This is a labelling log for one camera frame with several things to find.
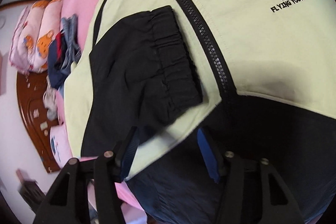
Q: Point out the folded pink bear quilt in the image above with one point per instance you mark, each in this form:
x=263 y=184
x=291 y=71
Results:
x=36 y=28

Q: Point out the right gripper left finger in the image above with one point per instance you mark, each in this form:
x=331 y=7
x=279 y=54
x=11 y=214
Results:
x=67 y=200

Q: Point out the stack of folded dark clothes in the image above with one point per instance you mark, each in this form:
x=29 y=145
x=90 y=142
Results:
x=64 y=50

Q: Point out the green and black hooded jacket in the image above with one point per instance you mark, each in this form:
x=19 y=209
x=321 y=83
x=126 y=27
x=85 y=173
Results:
x=257 y=75

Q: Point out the wooden headboard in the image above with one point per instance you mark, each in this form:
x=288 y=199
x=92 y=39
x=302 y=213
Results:
x=30 y=90

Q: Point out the white cloth bundle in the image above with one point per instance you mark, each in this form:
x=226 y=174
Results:
x=49 y=101

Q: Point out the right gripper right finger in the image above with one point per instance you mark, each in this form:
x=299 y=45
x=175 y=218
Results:
x=251 y=190

